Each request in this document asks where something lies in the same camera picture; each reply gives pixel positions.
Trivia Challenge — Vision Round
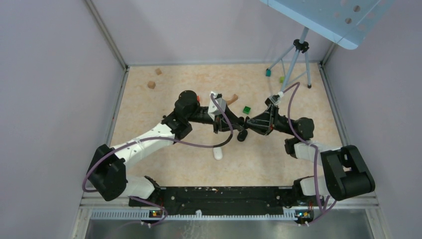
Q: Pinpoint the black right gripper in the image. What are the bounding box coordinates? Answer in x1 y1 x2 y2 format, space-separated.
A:
244 104 295 136

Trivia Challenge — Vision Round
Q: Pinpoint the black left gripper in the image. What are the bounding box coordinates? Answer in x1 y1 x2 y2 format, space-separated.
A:
187 103 244 133

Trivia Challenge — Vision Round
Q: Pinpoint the black earbud charging case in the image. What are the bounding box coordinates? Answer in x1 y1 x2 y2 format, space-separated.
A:
237 129 248 142

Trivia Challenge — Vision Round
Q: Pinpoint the white earbud charging case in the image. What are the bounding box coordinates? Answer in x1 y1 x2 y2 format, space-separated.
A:
212 147 223 160

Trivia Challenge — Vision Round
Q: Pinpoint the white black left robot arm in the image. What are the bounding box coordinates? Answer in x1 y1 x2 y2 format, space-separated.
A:
82 90 245 206

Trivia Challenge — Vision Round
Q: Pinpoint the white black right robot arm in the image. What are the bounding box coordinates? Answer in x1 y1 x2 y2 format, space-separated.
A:
245 105 376 205

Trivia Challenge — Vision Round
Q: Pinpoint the green block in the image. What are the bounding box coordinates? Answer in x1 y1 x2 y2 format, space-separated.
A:
242 106 251 115

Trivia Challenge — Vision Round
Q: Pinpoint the brown wooden arch block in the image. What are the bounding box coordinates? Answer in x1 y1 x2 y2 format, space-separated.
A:
226 94 238 105

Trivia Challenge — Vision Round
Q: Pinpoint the grey tripod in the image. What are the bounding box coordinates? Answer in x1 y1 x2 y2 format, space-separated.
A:
267 27 312 92

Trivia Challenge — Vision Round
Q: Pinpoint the light blue perforated panel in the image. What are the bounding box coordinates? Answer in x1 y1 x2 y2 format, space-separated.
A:
261 0 394 50

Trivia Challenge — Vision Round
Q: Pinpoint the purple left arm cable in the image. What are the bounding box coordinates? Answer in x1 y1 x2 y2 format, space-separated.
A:
82 94 235 228

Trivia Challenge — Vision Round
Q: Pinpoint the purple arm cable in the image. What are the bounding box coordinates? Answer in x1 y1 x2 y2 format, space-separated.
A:
282 82 337 227
82 94 235 228

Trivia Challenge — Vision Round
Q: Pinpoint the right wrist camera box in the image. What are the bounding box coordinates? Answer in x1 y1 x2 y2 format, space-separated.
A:
265 92 284 106

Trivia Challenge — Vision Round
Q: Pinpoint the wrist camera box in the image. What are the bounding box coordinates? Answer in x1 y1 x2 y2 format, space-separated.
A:
265 92 284 106
207 91 226 120

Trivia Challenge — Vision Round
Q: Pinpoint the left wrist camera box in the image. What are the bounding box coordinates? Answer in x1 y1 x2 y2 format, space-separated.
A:
207 91 226 120

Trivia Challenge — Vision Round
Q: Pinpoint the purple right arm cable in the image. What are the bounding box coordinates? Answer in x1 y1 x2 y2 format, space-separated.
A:
282 82 337 227

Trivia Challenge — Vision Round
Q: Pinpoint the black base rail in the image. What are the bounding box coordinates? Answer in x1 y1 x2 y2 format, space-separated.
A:
147 186 317 216

